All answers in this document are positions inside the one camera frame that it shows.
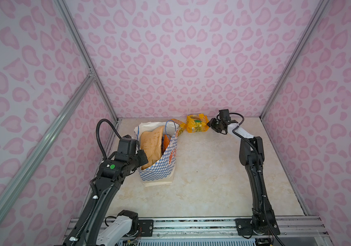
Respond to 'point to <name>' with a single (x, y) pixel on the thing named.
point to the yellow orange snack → (197, 123)
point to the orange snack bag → (166, 140)
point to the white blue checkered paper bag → (162, 171)
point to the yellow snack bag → (181, 125)
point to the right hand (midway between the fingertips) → (210, 122)
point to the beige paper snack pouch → (151, 141)
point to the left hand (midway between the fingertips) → (144, 153)
